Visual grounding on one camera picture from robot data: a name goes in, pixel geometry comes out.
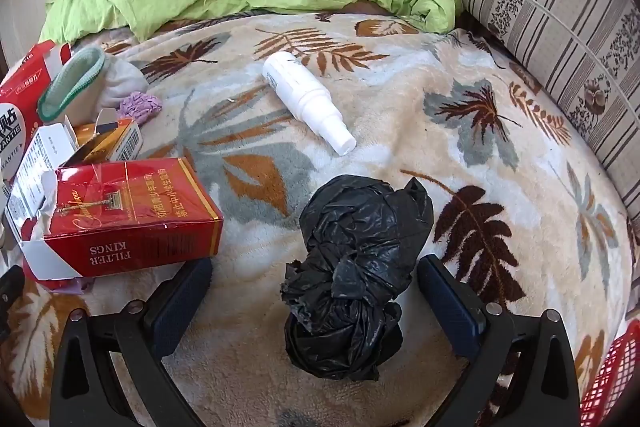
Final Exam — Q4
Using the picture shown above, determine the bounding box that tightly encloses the purple paper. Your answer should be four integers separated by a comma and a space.
117, 91, 163, 128

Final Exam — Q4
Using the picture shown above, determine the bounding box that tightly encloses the red white box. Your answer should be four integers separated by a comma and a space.
0, 39, 73, 182

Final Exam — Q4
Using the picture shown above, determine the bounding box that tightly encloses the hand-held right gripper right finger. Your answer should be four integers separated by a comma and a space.
416, 254, 581, 427

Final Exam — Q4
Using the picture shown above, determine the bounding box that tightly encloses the white spray bottle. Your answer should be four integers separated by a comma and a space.
262, 51, 357, 156

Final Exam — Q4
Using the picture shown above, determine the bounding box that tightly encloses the red cigarette carton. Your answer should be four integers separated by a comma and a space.
22, 157, 224, 288

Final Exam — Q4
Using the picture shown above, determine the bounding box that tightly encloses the white sock with green cuff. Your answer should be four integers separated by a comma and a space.
37, 46, 150, 125

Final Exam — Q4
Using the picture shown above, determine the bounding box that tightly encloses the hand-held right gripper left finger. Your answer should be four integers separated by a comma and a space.
49, 257, 216, 427

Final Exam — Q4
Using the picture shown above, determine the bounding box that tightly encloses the leaf print blanket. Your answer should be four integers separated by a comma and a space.
0, 9, 636, 427

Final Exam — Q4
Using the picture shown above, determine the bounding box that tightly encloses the striped floral cushion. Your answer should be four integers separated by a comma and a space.
440, 0, 640, 218

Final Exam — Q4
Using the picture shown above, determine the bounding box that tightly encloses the black plastic bag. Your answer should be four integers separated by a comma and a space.
282, 174, 435, 382

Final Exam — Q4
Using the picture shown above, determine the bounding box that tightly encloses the white printed box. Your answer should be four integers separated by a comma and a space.
5, 122, 78, 233

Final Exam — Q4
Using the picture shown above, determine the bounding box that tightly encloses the red plastic basket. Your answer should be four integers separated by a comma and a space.
580, 319, 640, 427

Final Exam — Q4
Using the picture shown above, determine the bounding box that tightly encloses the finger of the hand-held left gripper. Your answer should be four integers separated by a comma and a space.
0, 264, 26, 323

